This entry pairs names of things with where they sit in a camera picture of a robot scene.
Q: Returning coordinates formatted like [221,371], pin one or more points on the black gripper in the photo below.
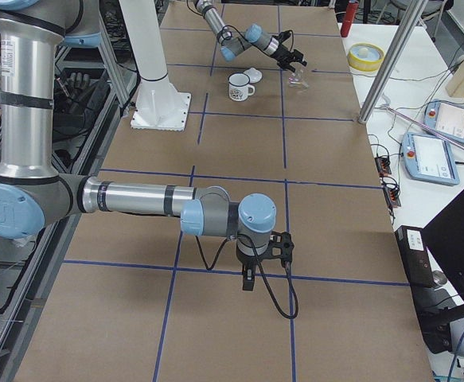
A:
[248,263]
[283,52]

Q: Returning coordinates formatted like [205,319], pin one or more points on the clear glass funnel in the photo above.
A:
[296,80]

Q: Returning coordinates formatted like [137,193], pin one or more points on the white enamel cup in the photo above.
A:
[240,87]

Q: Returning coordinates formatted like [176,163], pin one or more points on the white ceramic lid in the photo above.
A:
[254,75]

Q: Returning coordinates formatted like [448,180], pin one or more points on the red cylinder bottle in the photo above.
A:
[347,21]

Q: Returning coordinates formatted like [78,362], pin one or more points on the black computer box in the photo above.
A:
[414,255]

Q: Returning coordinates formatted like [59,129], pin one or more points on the near teach pendant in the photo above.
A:
[430,159]

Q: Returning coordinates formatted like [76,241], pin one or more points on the teach pendant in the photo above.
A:
[447,118]
[430,159]

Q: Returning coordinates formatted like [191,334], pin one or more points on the far teach pendant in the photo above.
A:
[447,118]

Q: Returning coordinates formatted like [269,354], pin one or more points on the black monitor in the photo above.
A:
[444,237]

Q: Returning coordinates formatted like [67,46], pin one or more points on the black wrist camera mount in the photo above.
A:
[283,36]

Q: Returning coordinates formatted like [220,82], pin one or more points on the aluminium frame post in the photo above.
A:
[400,39]

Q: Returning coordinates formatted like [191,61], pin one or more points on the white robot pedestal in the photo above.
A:
[159,105]

